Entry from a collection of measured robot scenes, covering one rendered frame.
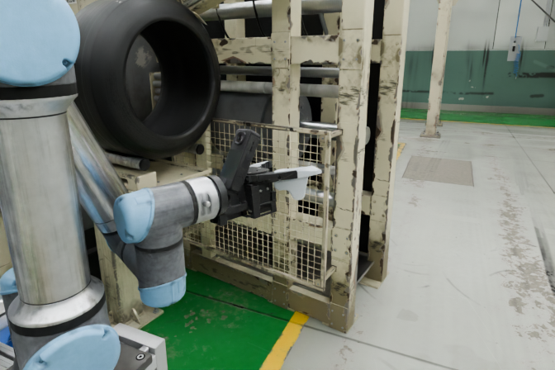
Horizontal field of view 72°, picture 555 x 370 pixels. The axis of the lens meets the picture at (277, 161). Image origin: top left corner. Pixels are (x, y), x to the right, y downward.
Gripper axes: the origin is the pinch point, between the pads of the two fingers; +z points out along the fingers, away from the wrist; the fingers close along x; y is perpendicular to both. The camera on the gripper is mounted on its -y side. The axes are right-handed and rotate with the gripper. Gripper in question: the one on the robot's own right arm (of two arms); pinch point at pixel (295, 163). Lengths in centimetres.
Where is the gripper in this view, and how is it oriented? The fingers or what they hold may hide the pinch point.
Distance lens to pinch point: 78.3
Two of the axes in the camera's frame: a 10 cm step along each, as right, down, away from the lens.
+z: 7.6, -1.7, 6.2
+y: 0.9, 9.8, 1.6
